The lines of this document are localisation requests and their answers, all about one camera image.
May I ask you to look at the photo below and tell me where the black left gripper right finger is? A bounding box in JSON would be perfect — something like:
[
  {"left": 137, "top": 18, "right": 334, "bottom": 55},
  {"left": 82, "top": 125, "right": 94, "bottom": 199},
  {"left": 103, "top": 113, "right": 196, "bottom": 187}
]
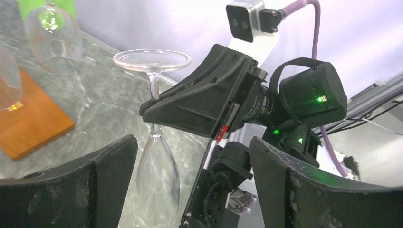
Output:
[{"left": 249, "top": 137, "right": 403, "bottom": 228}]

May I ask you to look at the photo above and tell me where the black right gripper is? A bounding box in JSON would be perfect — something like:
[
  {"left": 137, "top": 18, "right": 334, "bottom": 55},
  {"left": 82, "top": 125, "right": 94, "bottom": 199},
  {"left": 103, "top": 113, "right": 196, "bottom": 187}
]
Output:
[{"left": 139, "top": 44, "right": 277, "bottom": 141}]

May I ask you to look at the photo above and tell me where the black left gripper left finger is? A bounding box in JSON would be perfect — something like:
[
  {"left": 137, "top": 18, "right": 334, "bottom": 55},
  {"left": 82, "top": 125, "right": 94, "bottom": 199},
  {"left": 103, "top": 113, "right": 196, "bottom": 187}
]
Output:
[{"left": 0, "top": 134, "right": 138, "bottom": 228}]

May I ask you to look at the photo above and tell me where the clear wine glass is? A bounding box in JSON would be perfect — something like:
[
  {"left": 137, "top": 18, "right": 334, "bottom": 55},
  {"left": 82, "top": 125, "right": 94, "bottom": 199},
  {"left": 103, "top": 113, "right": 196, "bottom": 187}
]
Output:
[
  {"left": 24, "top": 0, "right": 83, "bottom": 76},
  {"left": 0, "top": 44, "right": 23, "bottom": 111}
]

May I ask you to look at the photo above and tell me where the green plastic wine glass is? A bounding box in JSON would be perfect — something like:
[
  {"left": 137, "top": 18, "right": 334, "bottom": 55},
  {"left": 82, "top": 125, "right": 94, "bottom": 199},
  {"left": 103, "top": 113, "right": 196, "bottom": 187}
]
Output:
[{"left": 17, "top": 0, "right": 77, "bottom": 22}]

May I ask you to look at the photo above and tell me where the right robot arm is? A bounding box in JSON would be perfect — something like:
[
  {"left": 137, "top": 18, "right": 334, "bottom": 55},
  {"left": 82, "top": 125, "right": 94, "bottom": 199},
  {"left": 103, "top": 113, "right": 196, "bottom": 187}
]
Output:
[{"left": 140, "top": 44, "right": 347, "bottom": 228}]

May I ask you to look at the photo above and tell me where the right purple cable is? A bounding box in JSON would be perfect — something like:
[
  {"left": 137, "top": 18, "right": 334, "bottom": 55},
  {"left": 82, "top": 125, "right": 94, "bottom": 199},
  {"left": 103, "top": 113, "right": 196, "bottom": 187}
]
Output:
[{"left": 280, "top": 0, "right": 348, "bottom": 179}]

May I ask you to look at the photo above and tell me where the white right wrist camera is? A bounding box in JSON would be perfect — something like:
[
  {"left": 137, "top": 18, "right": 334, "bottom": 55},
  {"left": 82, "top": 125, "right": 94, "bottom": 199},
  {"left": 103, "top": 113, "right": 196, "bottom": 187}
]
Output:
[{"left": 226, "top": 0, "right": 285, "bottom": 66}]

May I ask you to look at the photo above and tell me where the gold wire rack wooden base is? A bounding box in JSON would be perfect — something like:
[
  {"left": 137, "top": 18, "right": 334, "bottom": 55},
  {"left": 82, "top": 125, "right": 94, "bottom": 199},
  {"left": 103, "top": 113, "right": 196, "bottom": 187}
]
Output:
[{"left": 0, "top": 68, "right": 75, "bottom": 161}]

